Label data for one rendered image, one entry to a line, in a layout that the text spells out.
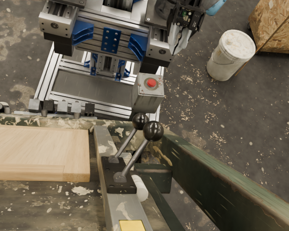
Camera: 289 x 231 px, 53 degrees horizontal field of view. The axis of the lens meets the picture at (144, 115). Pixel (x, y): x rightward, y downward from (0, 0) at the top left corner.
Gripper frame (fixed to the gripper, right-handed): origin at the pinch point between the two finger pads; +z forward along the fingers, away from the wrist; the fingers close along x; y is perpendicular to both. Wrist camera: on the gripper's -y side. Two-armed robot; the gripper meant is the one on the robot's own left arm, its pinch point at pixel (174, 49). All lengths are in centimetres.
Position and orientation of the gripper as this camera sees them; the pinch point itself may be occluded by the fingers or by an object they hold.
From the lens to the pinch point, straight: 87.6
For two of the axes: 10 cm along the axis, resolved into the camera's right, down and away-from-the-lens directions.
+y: -0.2, 5.6, -8.3
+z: -2.5, 8.0, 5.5
